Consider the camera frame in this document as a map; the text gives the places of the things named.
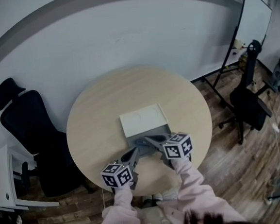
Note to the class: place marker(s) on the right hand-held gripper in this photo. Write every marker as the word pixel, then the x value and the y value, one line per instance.
pixel 177 147

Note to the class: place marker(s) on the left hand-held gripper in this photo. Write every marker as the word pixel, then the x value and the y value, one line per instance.
pixel 117 175

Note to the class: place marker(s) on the white box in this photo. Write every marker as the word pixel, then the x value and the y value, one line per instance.
pixel 143 123

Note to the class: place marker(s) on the person's right forearm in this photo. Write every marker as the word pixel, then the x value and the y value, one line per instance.
pixel 198 189

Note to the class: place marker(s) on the person's left forearm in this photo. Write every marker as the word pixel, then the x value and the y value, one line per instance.
pixel 121 208

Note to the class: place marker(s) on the person's torso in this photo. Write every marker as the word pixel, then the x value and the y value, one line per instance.
pixel 161 219

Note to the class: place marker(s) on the black office chair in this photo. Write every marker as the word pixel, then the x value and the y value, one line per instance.
pixel 247 104
pixel 29 123

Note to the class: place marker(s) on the white power strip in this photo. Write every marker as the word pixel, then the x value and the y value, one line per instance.
pixel 275 127

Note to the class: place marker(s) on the pale bottle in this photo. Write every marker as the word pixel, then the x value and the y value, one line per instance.
pixel 237 44

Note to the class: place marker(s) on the whiteboard on black stand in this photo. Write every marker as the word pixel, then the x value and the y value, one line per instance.
pixel 251 18

